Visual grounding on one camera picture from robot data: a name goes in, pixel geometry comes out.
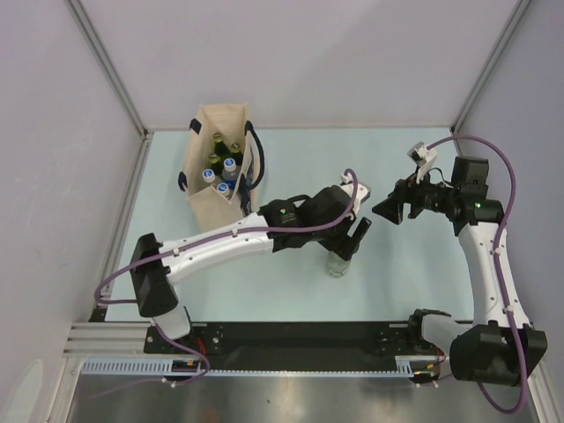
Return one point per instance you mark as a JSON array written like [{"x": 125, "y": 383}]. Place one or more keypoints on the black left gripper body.
[{"x": 334, "y": 239}]

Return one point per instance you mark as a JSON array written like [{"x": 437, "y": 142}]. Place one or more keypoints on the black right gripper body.
[{"x": 425, "y": 195}]

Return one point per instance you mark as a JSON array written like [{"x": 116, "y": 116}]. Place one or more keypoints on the clear glass bottle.
[{"x": 336, "y": 266}]

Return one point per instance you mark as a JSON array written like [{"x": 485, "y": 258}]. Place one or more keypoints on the blue label water bottle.
[
  {"x": 230, "y": 172},
  {"x": 224, "y": 190}
]

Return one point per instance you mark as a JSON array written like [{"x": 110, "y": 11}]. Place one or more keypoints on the green bottle red label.
[{"x": 236, "y": 153}]

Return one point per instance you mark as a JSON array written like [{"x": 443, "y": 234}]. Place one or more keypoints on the beige canvas tote bag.
[{"x": 212, "y": 210}]

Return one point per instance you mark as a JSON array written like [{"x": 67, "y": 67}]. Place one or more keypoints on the green glass bottle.
[
  {"x": 220, "y": 148},
  {"x": 215, "y": 163}
]

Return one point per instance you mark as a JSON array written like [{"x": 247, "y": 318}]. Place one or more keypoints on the green glass bottle front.
[{"x": 215, "y": 163}]

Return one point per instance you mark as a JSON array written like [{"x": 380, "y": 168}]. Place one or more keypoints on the clear plastic water bottle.
[{"x": 210, "y": 178}]

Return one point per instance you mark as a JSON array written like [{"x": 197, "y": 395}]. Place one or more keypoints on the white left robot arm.
[{"x": 157, "y": 267}]

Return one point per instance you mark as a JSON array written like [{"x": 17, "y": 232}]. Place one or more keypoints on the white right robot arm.
[{"x": 501, "y": 345}]

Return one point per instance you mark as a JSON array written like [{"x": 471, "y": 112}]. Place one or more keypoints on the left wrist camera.
[{"x": 357, "y": 191}]

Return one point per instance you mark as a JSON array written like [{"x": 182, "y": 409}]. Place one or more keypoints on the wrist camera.
[
  {"x": 357, "y": 191},
  {"x": 423, "y": 156}
]

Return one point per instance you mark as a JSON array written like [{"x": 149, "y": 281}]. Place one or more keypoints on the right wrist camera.
[{"x": 423, "y": 156}]

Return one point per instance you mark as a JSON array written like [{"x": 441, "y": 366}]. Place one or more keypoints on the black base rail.
[{"x": 380, "y": 337}]

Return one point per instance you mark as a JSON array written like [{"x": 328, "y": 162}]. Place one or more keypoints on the white cable duct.
[{"x": 180, "y": 368}]

